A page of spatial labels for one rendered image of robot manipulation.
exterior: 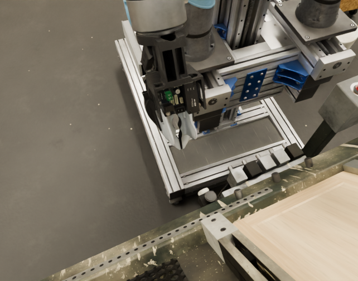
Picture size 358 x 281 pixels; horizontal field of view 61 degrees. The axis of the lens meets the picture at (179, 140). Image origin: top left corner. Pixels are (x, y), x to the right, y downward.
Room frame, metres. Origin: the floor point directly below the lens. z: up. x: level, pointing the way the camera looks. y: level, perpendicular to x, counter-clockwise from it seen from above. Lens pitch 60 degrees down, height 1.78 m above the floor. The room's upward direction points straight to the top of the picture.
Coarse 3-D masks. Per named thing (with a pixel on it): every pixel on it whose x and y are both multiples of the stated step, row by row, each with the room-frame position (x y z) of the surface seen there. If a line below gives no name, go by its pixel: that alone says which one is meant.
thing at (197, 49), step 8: (208, 32) 0.77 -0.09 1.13; (192, 40) 0.75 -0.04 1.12; (200, 40) 0.76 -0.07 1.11; (208, 40) 0.77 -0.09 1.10; (184, 48) 0.76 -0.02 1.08; (192, 48) 0.75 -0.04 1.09; (200, 48) 0.75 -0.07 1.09; (208, 48) 0.76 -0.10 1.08; (192, 56) 0.74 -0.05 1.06; (200, 56) 0.74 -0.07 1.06; (208, 56) 0.76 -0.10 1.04
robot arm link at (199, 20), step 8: (192, 0) 0.75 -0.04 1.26; (200, 0) 0.76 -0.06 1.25; (208, 0) 0.77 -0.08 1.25; (192, 8) 0.75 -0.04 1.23; (200, 8) 0.75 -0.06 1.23; (208, 8) 0.76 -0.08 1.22; (192, 16) 0.75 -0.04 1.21; (200, 16) 0.76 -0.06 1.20; (208, 16) 0.77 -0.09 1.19; (192, 24) 0.75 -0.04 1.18; (200, 24) 0.76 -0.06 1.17; (208, 24) 0.77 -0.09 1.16; (192, 32) 0.75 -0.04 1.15; (200, 32) 0.76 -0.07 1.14
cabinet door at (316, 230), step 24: (312, 192) 0.32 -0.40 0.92; (336, 192) 0.31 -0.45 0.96; (264, 216) 0.24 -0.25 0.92; (288, 216) 0.23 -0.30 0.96; (312, 216) 0.22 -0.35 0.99; (336, 216) 0.22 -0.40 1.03; (264, 240) 0.16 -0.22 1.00; (288, 240) 0.16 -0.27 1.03; (312, 240) 0.15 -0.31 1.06; (336, 240) 0.14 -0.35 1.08; (288, 264) 0.09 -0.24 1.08; (312, 264) 0.09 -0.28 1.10; (336, 264) 0.09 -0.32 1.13
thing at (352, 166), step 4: (352, 160) 0.43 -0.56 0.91; (356, 160) 0.43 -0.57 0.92; (344, 164) 0.42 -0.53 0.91; (348, 164) 0.41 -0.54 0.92; (352, 164) 0.41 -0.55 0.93; (356, 164) 0.40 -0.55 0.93; (344, 168) 0.41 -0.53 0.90; (348, 168) 0.40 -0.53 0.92; (352, 168) 0.39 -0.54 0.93; (356, 168) 0.38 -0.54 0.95; (352, 172) 0.38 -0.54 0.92; (356, 172) 0.38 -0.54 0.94
